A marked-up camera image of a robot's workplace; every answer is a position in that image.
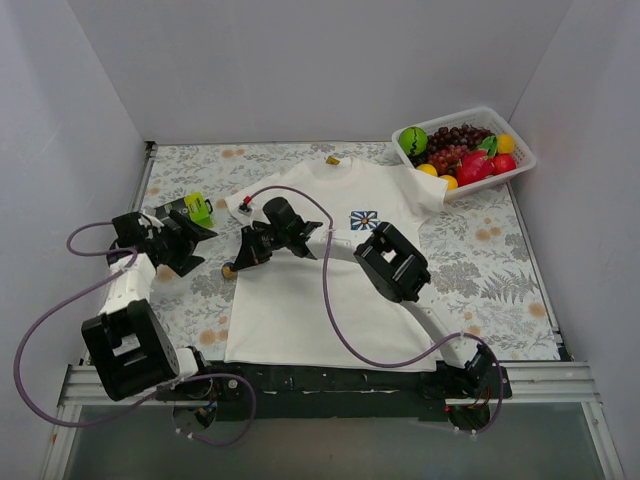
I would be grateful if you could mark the white plastic fruit basket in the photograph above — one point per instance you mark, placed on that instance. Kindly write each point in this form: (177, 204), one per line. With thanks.
(481, 117)

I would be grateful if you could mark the yellow orange front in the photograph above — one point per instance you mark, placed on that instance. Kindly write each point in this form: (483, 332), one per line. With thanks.
(452, 182)

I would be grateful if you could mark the dark purple grape bunch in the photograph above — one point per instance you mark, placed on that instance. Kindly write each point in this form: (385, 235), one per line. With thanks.
(457, 136)

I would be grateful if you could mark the green watermelon ball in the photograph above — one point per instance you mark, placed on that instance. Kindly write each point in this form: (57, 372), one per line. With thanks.
(413, 141)

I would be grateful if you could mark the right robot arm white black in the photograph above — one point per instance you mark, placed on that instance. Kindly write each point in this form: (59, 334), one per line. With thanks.
(398, 272)

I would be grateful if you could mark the yellow orange left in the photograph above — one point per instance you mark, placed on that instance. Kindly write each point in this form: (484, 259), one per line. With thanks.
(428, 169)

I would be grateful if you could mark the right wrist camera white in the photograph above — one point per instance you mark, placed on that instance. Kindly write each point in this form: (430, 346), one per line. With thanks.
(245, 209)

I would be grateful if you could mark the black green cardboard box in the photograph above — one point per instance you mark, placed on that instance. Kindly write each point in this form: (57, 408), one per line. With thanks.
(193, 206)

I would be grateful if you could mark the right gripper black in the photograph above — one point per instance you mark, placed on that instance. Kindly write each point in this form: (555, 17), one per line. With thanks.
(265, 241)

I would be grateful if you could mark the red apple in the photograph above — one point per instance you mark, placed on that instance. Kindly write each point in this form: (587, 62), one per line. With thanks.
(503, 163)

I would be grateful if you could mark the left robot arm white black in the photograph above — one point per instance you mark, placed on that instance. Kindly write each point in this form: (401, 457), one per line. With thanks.
(129, 348)

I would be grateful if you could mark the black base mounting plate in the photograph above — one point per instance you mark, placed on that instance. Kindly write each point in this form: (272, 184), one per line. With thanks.
(305, 392)

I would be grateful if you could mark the yellow lemon back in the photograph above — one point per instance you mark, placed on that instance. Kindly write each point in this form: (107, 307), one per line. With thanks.
(505, 144)

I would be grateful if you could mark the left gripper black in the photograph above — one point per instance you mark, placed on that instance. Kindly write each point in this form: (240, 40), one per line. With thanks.
(173, 242)

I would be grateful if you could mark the red dragon fruit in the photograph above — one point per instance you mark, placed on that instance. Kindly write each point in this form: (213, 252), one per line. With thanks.
(474, 167)

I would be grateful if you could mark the yellow orange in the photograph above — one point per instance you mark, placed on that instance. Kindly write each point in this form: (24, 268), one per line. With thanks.
(428, 169)
(452, 182)

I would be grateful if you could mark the white t-shirt daisy print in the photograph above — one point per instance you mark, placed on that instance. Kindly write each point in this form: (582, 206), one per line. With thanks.
(278, 313)

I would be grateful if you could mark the red grape bunch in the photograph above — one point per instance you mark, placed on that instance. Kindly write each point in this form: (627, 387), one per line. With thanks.
(446, 160)

